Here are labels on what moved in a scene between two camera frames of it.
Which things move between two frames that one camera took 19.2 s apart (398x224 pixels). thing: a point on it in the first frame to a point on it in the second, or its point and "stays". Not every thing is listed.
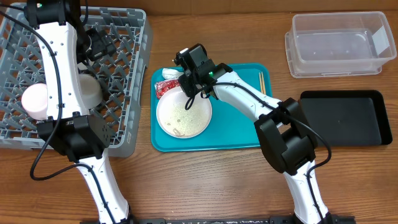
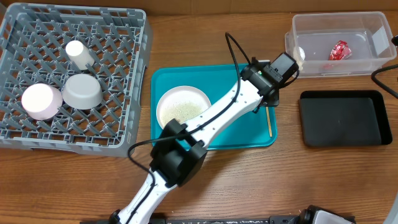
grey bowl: (91, 91) stays
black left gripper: (106, 45) to (272, 102)
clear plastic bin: (325, 44) stays
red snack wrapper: (161, 86) to (340, 51)
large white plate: (182, 116) stays
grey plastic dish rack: (121, 74) stays
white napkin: (169, 74) to (299, 56)
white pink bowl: (34, 99) stays
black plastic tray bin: (348, 117) stays
